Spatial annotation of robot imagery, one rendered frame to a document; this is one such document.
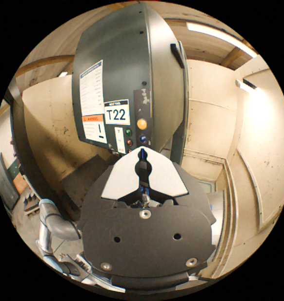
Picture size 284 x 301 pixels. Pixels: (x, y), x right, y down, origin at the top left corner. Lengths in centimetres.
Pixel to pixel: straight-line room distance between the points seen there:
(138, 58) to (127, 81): 7
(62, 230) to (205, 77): 160
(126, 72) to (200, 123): 111
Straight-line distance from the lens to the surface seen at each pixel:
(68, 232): 44
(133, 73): 27
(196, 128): 128
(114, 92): 30
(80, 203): 145
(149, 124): 24
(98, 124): 38
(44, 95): 147
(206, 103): 125
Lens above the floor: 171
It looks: 29 degrees down
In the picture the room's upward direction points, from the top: 2 degrees counter-clockwise
